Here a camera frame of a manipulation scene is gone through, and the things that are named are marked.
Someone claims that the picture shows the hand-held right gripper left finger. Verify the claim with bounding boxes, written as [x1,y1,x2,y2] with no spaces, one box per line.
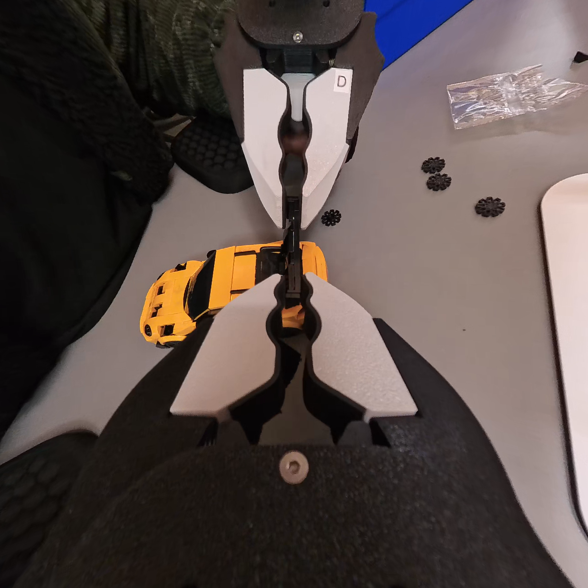
[170,274,301,421]

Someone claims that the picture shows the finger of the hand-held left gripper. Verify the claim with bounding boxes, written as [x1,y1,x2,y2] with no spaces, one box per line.
[298,68,354,230]
[242,68,292,230]

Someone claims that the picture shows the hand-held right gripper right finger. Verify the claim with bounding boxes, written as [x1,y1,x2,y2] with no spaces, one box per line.
[301,272,419,420]

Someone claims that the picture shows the yellow lego car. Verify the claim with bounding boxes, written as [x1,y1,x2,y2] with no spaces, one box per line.
[140,242,329,349]

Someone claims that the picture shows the person's left forearm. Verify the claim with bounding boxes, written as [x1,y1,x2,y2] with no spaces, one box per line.
[87,0,239,120]

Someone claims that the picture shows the person's left hand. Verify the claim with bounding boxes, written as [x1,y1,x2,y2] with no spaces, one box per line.
[282,120,307,154]

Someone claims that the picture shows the blue plastic storage bin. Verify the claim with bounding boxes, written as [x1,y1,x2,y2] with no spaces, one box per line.
[363,0,474,70]

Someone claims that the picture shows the clear plastic bag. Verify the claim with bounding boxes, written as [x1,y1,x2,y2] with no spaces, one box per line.
[447,64,588,130]

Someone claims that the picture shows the white desk stand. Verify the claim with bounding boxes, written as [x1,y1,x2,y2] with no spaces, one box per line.
[540,174,588,538]

